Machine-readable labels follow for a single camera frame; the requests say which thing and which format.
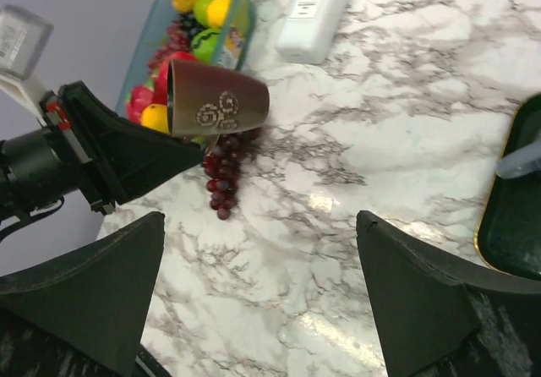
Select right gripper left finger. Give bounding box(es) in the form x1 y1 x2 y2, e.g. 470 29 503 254
1 212 165 376

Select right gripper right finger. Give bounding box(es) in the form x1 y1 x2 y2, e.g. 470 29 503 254
356 210 540 376

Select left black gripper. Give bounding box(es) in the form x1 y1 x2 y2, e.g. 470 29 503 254
1 81 204 225

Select brown mug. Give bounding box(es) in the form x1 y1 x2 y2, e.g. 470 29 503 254
167 60 270 153

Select orange fruit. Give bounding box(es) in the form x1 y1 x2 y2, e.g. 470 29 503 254
140 103 170 134

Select pink dragon fruit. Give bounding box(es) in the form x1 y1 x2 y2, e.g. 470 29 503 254
124 68 158 123

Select red apple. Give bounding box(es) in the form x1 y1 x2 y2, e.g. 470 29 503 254
152 52 198 105

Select dark red grape bunch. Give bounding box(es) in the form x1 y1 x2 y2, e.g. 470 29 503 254
202 127 263 221

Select dark green tray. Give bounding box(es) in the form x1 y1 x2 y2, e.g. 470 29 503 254
474 94 540 281

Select grapes in bin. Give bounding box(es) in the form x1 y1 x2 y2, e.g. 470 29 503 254
147 13 205 73

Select teal plastic fruit bin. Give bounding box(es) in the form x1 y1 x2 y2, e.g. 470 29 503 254
115 0 255 123

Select yellow mango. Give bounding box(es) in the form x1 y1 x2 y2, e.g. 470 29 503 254
206 0 232 29

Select green apple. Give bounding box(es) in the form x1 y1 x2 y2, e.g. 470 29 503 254
194 0 213 27

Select white rectangular device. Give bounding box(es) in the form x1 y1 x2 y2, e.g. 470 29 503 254
276 0 350 65

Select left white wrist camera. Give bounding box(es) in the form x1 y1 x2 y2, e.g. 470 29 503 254
1 4 53 124

